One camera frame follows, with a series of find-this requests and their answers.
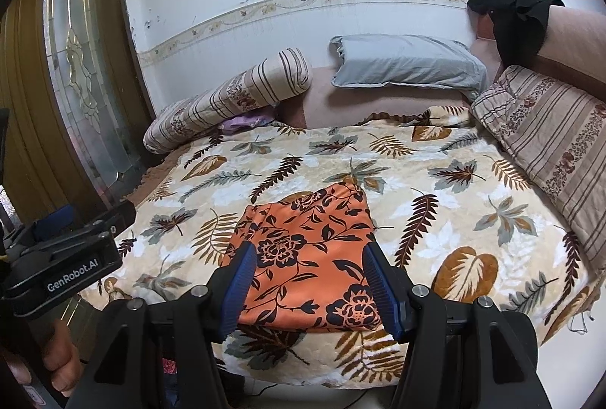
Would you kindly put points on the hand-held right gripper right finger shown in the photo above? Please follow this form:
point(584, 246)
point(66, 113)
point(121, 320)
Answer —
point(381, 286)

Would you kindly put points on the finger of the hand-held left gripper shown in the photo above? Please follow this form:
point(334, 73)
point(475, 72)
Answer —
point(120, 214)
point(59, 219)

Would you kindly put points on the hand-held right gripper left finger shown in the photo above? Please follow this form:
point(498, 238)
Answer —
point(241, 286)

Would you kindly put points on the orange floral garment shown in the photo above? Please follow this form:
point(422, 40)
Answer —
point(303, 257)

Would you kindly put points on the person's left hand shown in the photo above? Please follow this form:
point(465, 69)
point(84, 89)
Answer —
point(61, 357)

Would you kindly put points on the brown fringed bedspread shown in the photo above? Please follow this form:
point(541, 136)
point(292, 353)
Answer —
point(151, 181)

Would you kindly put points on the leaf-print blanket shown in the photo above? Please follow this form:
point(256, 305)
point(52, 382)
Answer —
point(426, 181)

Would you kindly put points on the wooden door with glass panel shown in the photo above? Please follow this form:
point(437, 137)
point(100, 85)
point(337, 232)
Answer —
point(28, 105)

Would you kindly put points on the purple cloth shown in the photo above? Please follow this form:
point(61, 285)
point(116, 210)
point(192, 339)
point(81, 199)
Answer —
point(246, 123)

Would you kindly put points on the striped bolster pillow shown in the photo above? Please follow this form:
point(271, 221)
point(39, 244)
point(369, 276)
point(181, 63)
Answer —
point(227, 101)

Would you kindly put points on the pink-brown bed headboard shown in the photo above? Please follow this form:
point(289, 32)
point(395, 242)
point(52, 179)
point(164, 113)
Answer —
point(378, 105)

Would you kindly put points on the striped floral flat pillow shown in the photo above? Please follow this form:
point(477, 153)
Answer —
point(544, 134)

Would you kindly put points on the grey pillow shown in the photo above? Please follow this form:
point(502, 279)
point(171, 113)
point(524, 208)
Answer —
point(407, 63)

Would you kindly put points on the black cloth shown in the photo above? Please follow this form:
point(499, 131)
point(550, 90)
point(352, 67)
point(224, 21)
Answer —
point(516, 25)

